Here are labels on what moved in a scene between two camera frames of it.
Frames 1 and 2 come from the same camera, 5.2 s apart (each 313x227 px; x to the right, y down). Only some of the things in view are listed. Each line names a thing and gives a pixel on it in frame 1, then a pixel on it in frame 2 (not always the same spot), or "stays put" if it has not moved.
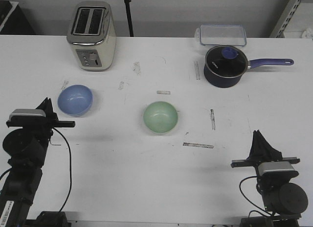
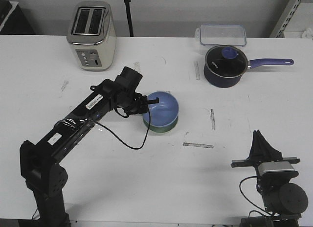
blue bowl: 75,100 to 164,112
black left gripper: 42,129 to 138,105
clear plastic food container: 210,34 stays put
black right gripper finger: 256,154 stays put
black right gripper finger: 268,153 stays put
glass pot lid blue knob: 226,61 stays put
